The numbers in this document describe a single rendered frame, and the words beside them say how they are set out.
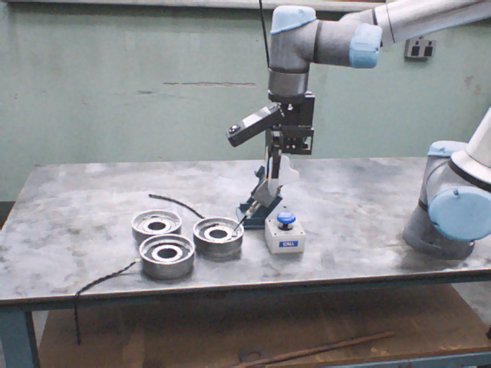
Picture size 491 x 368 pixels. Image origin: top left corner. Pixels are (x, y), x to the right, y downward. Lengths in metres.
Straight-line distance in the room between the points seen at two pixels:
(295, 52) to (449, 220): 0.41
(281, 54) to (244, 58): 1.68
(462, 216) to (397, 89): 1.98
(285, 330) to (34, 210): 0.65
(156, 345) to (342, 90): 1.90
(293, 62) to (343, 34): 0.10
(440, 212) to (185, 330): 0.64
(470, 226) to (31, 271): 0.81
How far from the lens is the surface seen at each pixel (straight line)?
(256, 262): 1.04
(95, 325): 1.29
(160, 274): 0.98
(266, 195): 1.04
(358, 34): 0.91
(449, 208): 0.96
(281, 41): 0.92
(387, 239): 1.18
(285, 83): 0.93
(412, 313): 1.40
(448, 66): 3.01
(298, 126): 0.98
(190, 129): 2.67
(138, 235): 1.07
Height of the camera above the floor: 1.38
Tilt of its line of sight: 25 degrees down
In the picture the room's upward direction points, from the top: 3 degrees clockwise
